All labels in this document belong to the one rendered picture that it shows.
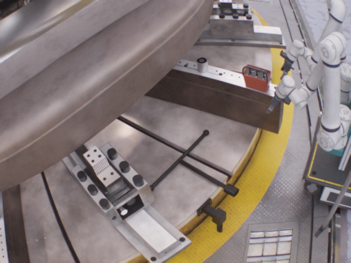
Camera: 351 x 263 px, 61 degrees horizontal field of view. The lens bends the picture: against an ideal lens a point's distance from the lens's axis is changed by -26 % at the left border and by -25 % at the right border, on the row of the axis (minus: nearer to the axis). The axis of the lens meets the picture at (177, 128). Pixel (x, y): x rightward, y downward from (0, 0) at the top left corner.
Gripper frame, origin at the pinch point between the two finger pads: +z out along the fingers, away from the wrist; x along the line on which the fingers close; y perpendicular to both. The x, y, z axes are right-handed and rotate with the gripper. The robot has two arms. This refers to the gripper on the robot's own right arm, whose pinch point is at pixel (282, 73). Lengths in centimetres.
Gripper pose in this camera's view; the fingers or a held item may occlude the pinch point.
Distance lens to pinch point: 269.2
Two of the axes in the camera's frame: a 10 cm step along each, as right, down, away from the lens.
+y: 9.0, 4.3, 0.1
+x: 3.0, -6.5, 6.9
